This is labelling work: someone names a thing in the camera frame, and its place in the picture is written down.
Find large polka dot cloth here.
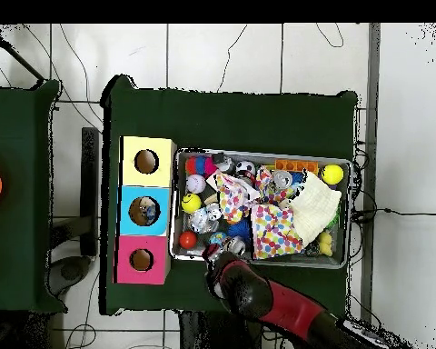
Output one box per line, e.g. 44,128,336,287
250,203,305,261

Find wooden box with three holes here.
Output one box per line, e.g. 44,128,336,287
115,135,178,286

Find shallow clear bin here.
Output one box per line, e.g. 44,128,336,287
169,147,353,270

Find white baseball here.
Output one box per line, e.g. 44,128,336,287
186,174,207,194

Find yellow smiley ball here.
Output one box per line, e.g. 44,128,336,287
181,192,203,215

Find rainbow spiky toy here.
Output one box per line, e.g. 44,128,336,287
185,156,219,177

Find black and white soccer ball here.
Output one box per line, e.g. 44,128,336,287
235,159,257,180

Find silver and blue can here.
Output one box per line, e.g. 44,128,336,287
207,232,248,259

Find red ball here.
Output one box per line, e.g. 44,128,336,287
179,230,199,250

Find crushed silver can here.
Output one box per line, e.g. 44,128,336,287
271,169,295,192

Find cream muslin cloth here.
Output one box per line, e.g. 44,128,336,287
290,170,343,244

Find yellow rubber duck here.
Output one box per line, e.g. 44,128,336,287
316,231,335,257

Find black flat panel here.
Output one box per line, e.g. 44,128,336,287
80,126,102,257

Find grey floor stand base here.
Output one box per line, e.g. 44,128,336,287
46,216,95,295

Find green covered side table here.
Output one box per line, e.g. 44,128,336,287
0,79,63,314

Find black floor cable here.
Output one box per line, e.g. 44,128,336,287
351,205,436,224

